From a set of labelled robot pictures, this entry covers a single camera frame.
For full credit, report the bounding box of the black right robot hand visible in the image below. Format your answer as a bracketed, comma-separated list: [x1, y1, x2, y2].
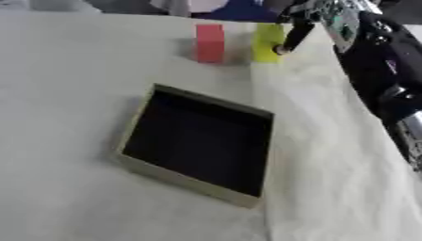
[271, 3, 325, 56]

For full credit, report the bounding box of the open box with black inside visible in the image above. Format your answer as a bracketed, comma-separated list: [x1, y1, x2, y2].
[113, 83, 276, 210]

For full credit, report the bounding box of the yellow rectangular block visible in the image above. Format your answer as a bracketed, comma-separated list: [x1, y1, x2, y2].
[251, 23, 287, 64]

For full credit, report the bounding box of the blue background object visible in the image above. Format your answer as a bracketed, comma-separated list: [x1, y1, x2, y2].
[191, 0, 284, 24]

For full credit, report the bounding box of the red rectangular block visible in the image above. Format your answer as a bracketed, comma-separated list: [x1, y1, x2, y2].
[194, 24, 228, 65]

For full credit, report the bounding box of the white background object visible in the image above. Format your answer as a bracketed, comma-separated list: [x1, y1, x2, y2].
[148, 0, 231, 17]

